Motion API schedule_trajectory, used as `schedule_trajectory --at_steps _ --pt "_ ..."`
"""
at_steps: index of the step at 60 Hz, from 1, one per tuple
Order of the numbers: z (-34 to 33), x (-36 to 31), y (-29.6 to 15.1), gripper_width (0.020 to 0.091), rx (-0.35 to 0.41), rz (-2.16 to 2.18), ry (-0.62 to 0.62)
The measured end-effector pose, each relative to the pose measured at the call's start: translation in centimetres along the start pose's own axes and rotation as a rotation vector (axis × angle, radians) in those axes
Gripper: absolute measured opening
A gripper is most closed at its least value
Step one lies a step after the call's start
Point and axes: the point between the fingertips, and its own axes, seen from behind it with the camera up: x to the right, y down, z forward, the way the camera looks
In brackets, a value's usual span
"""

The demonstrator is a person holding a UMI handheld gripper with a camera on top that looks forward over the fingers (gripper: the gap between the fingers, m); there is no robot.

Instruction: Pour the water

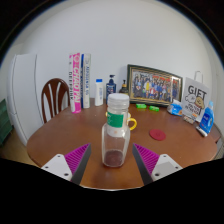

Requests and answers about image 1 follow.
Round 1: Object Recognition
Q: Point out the blue tissue pack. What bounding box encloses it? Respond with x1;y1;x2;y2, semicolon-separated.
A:
166;99;184;117

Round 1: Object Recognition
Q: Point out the flat round red coaster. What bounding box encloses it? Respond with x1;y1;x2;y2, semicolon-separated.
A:
148;128;167;142

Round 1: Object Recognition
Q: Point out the blue detergent bottle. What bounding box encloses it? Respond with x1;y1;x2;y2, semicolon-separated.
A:
198;100;215;135

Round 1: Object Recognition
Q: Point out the dark blue pump bottle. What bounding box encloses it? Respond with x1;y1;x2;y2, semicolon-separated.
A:
105;74;117;101

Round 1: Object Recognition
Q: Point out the white blue-capped lotion bottle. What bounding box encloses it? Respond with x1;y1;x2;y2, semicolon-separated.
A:
94;78;105;107

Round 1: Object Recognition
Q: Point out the brown wooden chair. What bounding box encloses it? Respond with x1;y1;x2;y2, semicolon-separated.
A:
40;77;72;125

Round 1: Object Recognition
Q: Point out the white yellow-rimmed mug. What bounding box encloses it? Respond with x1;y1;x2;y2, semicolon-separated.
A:
105;111;138;132

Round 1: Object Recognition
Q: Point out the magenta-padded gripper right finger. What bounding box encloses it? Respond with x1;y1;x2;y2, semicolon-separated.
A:
132;143;184;186

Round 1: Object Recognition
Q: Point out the clear green-labelled plastic bottle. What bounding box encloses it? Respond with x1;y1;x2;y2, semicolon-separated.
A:
101;92;132;169

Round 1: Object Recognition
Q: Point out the white printed paper bag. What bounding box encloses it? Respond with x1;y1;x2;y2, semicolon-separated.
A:
181;70;212;123

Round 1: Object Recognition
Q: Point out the small clear snack pack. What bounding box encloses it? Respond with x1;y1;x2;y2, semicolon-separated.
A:
182;114;197;125

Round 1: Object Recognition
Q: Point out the tall white green tube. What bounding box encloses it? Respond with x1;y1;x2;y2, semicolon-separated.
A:
80;53;92;109

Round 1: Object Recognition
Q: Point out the white refrigerator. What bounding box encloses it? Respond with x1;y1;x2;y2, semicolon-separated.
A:
6;53;44;147

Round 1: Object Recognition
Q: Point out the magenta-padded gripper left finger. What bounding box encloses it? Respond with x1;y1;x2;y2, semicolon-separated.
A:
40;143;93;186

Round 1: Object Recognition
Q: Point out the framed group photo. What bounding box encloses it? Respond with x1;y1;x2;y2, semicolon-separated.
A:
126;63;184;108

